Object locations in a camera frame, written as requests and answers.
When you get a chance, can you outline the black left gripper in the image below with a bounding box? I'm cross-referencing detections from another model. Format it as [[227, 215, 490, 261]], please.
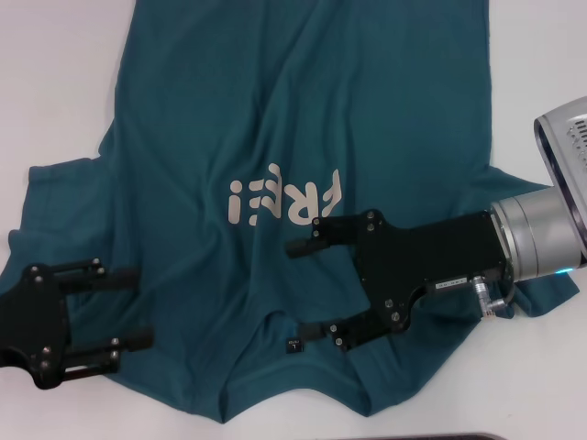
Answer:
[[0, 258, 155, 391]]

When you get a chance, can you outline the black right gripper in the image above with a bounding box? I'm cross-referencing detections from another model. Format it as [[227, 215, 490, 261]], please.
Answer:
[[283, 208, 511, 355]]

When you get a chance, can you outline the teal t-shirt with FREE print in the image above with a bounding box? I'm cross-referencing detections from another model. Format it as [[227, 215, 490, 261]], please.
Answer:
[[0, 0, 580, 425]]

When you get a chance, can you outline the right gripper cable with plugs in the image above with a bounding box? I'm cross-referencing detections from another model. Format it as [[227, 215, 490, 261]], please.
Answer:
[[471, 272, 523, 321]]

